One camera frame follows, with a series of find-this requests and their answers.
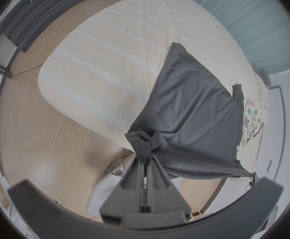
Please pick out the black T-shirt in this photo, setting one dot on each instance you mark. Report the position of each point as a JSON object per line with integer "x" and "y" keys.
{"x": 189, "y": 108}

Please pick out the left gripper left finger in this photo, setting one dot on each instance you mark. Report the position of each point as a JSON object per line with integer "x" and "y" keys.
{"x": 125, "y": 195}

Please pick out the bed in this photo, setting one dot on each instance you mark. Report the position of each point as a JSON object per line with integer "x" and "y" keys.
{"x": 110, "y": 58}

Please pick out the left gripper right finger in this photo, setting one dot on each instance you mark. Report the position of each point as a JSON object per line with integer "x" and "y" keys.
{"x": 167, "y": 195}

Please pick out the white printed pillow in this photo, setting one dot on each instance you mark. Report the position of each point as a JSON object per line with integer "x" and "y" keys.
{"x": 263, "y": 96}

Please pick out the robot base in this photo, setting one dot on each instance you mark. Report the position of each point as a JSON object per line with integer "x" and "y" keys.
{"x": 102, "y": 190}

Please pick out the grey bedside table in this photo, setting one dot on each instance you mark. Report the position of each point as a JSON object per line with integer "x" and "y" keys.
{"x": 260, "y": 75}

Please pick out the white printed pyjama garment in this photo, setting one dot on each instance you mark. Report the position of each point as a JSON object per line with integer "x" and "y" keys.
{"x": 253, "y": 118}

